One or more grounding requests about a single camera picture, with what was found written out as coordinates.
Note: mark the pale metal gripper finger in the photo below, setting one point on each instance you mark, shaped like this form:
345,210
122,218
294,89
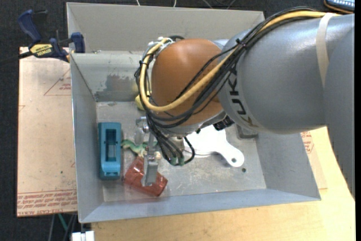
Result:
150,173
139,136

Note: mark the green toy animal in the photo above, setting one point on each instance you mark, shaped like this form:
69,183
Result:
134,147

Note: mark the red clear plastic cup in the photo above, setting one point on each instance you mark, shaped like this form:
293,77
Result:
135,176

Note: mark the blue tape dispenser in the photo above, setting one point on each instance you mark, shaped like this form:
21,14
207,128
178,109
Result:
110,151

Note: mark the yellow toy fruit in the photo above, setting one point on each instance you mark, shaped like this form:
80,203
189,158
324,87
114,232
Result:
139,103

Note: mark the grey metal bin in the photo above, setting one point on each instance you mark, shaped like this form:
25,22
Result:
197,183

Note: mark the brown cardboard board, red print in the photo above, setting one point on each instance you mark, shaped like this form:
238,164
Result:
45,127

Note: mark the black cylinder on white bracket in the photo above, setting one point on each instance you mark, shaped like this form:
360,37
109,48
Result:
217,144

